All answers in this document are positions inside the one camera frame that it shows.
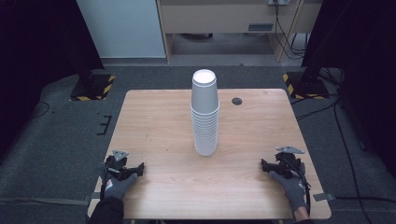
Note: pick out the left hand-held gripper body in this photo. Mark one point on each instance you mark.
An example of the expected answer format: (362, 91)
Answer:
(117, 165)

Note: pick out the white power strip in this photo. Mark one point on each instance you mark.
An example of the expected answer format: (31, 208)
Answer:
(279, 2)

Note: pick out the dark round table grommet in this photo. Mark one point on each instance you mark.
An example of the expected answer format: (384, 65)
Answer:
(237, 101)

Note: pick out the black curtain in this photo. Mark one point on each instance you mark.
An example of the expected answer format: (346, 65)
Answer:
(367, 62)
(37, 46)

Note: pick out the person's right hand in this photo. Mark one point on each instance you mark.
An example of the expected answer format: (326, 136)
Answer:
(294, 189)

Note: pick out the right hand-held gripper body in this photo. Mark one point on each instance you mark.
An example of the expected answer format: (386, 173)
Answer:
(288, 165)

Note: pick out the grey tape strip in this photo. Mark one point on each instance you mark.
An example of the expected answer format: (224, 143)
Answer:
(91, 197)
(323, 197)

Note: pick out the black striped stand base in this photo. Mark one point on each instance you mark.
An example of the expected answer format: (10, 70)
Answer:
(306, 87)
(93, 88)

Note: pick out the white panel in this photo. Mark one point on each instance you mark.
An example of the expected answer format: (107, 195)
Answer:
(124, 28)

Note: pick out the person's left hand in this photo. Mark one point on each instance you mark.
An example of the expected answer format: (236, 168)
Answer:
(115, 188)

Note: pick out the beige wooden desk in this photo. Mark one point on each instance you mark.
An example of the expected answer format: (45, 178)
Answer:
(218, 17)

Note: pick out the stack of white paper cups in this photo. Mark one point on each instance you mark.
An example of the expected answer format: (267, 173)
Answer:
(205, 137)

